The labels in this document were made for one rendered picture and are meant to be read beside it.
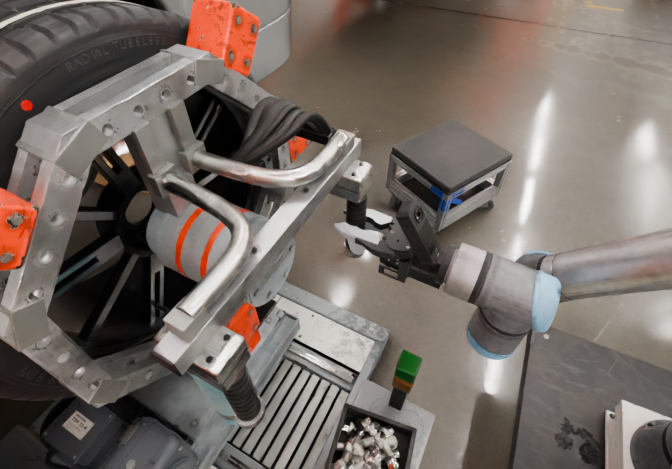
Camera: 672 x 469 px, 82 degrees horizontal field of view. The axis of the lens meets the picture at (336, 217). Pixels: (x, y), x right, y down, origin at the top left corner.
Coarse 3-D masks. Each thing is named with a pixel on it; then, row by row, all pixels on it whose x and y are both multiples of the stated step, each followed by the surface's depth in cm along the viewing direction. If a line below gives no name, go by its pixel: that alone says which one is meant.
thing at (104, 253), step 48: (192, 96) 76; (240, 144) 83; (240, 192) 90; (96, 240) 61; (144, 240) 73; (96, 288) 83; (144, 288) 75; (192, 288) 86; (96, 336) 68; (144, 336) 74
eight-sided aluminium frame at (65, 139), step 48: (192, 48) 54; (96, 96) 45; (144, 96) 46; (240, 96) 62; (48, 144) 40; (96, 144) 43; (288, 144) 81; (48, 192) 40; (288, 192) 88; (48, 240) 42; (0, 288) 43; (48, 288) 44; (0, 336) 44; (48, 336) 46; (96, 384) 56; (144, 384) 65
